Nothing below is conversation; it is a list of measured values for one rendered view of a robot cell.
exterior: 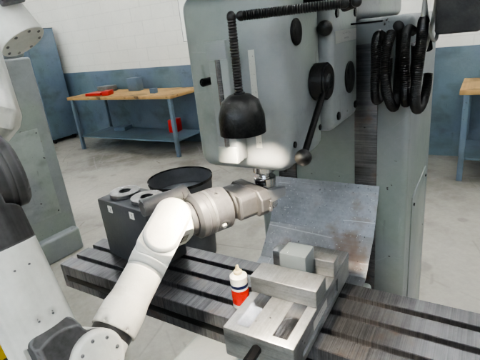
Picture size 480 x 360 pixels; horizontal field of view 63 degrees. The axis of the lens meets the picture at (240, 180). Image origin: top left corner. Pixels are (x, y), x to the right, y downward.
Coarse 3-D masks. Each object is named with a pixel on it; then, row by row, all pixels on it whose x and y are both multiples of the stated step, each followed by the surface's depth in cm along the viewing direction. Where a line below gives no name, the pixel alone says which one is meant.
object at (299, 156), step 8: (320, 64) 73; (328, 64) 74; (312, 72) 73; (320, 72) 72; (328, 72) 74; (312, 80) 73; (320, 80) 72; (328, 80) 74; (312, 88) 73; (320, 88) 73; (328, 88) 75; (312, 96) 75; (320, 96) 73; (328, 96) 75; (320, 104) 72; (320, 112) 72; (312, 120) 71; (312, 128) 70; (312, 136) 70; (304, 144) 69; (296, 152) 68; (304, 152) 67; (296, 160) 68; (304, 160) 67
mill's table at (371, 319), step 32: (96, 256) 122; (192, 256) 116; (224, 256) 114; (96, 288) 113; (160, 288) 103; (192, 288) 101; (224, 288) 100; (352, 288) 94; (192, 320) 95; (224, 320) 90; (352, 320) 84; (384, 320) 83; (416, 320) 82; (448, 320) 82; (320, 352) 78; (352, 352) 76; (384, 352) 75; (416, 352) 74; (448, 352) 74
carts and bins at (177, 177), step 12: (180, 168) 309; (192, 168) 307; (204, 168) 301; (156, 180) 299; (168, 180) 307; (180, 180) 310; (192, 180) 310; (204, 180) 304; (192, 192) 269; (192, 240) 282; (204, 240) 288
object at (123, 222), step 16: (112, 192) 116; (128, 192) 115; (144, 192) 113; (160, 192) 112; (112, 208) 112; (128, 208) 107; (112, 224) 116; (128, 224) 110; (144, 224) 105; (112, 240) 119; (128, 240) 113; (128, 256) 116; (176, 256) 115
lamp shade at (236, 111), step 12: (228, 96) 59; (240, 96) 58; (252, 96) 59; (228, 108) 58; (240, 108) 57; (252, 108) 57; (228, 120) 58; (240, 120) 57; (252, 120) 57; (264, 120) 60; (228, 132) 58; (240, 132) 58; (252, 132) 58; (264, 132) 60
